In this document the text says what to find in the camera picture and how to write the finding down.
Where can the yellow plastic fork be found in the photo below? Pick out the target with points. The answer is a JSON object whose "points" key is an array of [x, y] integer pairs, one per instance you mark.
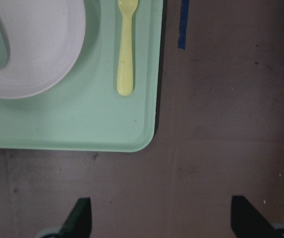
{"points": [[125, 77]]}

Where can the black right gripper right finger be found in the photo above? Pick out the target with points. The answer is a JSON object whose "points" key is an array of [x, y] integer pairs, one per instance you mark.
{"points": [[248, 222]]}

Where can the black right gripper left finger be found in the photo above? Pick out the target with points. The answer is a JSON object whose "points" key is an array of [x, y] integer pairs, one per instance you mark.
{"points": [[79, 222]]}

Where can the light green tray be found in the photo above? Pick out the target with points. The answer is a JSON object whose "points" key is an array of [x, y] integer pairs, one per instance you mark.
{"points": [[84, 111]]}

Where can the white round plate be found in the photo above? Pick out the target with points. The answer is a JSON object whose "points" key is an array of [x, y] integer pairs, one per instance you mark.
{"points": [[43, 40]]}

